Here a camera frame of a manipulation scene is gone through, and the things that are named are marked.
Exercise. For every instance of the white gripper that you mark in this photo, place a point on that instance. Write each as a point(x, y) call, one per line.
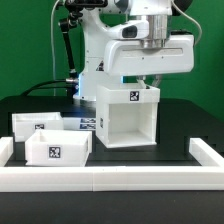
point(129, 58)

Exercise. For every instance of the white drawer cabinet frame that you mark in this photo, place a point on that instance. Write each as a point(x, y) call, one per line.
point(126, 115)

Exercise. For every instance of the white front drawer box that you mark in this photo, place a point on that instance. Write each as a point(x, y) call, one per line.
point(58, 148)

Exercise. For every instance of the white drawer box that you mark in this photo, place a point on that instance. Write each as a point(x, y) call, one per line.
point(25, 124)
point(58, 148)

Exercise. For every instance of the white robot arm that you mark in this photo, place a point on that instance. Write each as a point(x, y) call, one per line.
point(96, 22)

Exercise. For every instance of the white rear drawer box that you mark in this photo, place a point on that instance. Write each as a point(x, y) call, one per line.
point(25, 124)

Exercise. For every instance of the white marker sheet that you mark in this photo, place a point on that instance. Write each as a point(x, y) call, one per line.
point(73, 123)

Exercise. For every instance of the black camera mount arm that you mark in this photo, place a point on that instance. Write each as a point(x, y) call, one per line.
point(75, 8)

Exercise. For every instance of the white fence frame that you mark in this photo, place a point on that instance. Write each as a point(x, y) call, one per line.
point(207, 175)

